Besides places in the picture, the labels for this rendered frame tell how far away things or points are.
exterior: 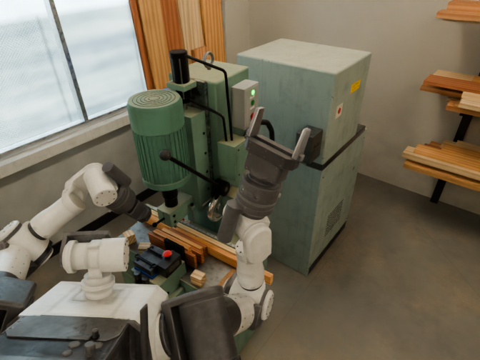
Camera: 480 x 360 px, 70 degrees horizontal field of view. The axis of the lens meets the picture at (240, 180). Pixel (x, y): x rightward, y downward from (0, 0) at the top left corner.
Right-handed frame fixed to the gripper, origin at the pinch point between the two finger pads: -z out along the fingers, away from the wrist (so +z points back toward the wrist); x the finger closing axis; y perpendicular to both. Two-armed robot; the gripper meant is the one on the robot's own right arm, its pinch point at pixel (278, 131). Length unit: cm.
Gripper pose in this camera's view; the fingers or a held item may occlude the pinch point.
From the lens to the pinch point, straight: 68.5
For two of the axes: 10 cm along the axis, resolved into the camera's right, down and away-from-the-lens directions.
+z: -2.6, 8.5, 4.6
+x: -7.8, -4.6, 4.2
